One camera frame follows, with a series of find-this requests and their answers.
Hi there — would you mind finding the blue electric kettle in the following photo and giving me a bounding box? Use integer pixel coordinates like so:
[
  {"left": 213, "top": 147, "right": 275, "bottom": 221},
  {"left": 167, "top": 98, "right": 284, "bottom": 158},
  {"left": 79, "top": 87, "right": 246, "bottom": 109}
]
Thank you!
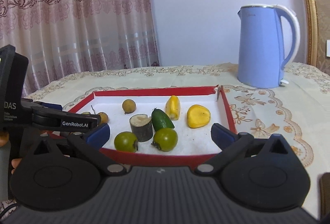
[{"left": 237, "top": 4, "right": 301, "bottom": 88}]

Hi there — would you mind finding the cut green cucumber piece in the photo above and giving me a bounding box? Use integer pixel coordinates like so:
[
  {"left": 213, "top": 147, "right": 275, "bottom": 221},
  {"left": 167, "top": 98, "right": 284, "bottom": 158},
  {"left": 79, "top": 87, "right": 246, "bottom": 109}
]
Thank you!
[{"left": 152, "top": 108, "right": 174, "bottom": 132}]

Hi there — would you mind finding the large yellow pepper piece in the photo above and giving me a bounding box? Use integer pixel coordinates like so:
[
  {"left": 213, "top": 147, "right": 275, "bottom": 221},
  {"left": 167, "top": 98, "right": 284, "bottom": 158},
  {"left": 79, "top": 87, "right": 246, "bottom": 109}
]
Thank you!
[{"left": 187, "top": 104, "right": 211, "bottom": 129}]

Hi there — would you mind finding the dark phone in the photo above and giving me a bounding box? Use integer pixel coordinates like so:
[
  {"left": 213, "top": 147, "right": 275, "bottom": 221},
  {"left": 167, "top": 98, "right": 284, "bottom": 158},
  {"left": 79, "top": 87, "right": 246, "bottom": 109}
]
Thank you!
[{"left": 319, "top": 172, "right": 330, "bottom": 223}]

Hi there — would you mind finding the person's left hand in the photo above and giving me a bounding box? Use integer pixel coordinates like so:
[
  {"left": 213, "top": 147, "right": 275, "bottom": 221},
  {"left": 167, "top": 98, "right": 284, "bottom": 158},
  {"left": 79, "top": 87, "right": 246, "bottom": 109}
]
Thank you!
[{"left": 1, "top": 131, "right": 22, "bottom": 174}]

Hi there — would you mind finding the yellow longan fruit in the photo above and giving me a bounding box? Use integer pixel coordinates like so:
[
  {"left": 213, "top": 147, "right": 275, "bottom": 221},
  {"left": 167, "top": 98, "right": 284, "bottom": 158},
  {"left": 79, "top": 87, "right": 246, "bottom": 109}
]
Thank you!
[{"left": 122, "top": 99, "right": 137, "bottom": 114}]

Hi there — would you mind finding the small yellow pepper piece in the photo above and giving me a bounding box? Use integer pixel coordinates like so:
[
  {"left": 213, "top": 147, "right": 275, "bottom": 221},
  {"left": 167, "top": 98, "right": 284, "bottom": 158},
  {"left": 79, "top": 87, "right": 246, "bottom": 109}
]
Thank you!
[{"left": 165, "top": 96, "right": 181, "bottom": 120}]

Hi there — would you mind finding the cream embroidered tablecloth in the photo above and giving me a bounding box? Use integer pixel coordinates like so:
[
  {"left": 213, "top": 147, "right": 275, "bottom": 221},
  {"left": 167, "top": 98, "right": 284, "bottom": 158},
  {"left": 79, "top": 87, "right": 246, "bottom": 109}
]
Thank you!
[{"left": 28, "top": 63, "right": 329, "bottom": 217}]

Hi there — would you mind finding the gold mirror frame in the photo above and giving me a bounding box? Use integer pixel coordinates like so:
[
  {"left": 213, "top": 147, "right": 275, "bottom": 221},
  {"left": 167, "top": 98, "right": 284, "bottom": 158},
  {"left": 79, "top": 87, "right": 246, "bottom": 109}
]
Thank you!
[{"left": 304, "top": 0, "right": 319, "bottom": 67}]

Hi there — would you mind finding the white wall switch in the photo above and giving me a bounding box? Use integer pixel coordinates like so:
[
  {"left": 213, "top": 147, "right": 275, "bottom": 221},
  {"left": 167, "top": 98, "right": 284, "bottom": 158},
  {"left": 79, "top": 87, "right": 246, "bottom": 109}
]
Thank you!
[{"left": 325, "top": 39, "right": 330, "bottom": 58}]

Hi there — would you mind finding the pink patterned curtain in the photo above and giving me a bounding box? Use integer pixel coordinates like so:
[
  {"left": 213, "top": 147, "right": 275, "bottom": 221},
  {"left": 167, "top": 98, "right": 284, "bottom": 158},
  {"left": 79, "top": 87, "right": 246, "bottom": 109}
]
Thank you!
[{"left": 1, "top": 0, "right": 159, "bottom": 95}]

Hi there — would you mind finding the red shallow tray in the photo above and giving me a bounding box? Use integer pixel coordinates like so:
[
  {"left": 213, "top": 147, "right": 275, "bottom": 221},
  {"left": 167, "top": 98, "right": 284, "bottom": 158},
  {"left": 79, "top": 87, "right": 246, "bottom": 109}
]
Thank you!
[{"left": 70, "top": 86, "right": 236, "bottom": 168}]

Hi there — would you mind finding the green tomato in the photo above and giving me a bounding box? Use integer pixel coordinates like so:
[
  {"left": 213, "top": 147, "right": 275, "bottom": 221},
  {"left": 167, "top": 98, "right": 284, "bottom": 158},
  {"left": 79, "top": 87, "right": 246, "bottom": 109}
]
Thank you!
[
  {"left": 114, "top": 131, "right": 138, "bottom": 152},
  {"left": 152, "top": 128, "right": 178, "bottom": 152}
]

